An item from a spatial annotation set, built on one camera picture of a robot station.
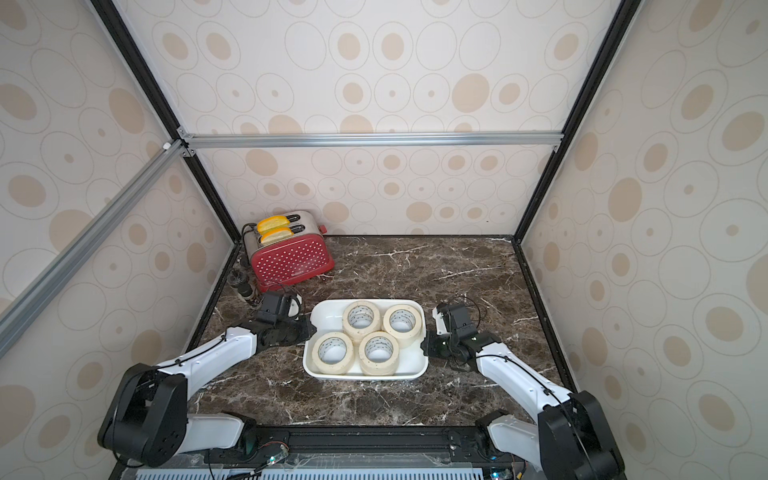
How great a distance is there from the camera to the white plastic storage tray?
0.82 m

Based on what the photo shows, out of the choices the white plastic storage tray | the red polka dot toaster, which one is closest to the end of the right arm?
the white plastic storage tray

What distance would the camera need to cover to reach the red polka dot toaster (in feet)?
3.09
